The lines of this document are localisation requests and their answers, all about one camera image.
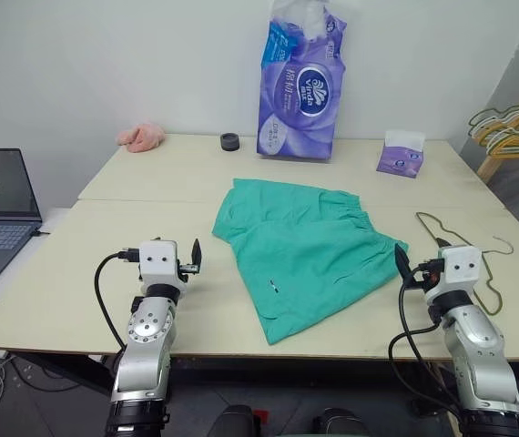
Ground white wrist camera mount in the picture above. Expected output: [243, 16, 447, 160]
[423, 245, 483, 305]
[137, 239, 180, 286]

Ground wooden clothes rack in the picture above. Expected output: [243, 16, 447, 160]
[476, 61, 519, 184]

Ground small purple tissue pack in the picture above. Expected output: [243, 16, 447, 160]
[375, 129, 426, 177]

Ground black table frame bar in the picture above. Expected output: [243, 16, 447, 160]
[4, 349, 117, 395]

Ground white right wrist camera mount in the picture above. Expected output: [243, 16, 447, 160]
[423, 245, 483, 305]

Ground black round cap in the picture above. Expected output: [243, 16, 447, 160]
[219, 132, 241, 153]

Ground green shorts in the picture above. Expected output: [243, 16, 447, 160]
[211, 177, 410, 346]

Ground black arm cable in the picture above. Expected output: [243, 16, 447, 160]
[94, 249, 140, 352]
[387, 261, 466, 416]

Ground olive wire clothes hanger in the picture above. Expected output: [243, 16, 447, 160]
[415, 211, 515, 316]

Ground white side table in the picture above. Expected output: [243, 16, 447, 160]
[0, 207, 75, 315]

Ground pink crumpled cloth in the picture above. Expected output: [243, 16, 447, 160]
[117, 122, 168, 154]

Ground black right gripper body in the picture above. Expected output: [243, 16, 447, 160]
[402, 258, 444, 292]

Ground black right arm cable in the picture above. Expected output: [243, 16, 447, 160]
[387, 261, 466, 416]

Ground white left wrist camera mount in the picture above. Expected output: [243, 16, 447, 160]
[137, 239, 180, 286]

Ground dark rounded shape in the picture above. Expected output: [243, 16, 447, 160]
[212, 404, 264, 437]

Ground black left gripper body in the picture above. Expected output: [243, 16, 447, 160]
[177, 259, 203, 277]

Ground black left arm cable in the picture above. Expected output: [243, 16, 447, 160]
[94, 249, 140, 352]

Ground large purple Vinda tissue pack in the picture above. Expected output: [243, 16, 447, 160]
[255, 0, 349, 163]

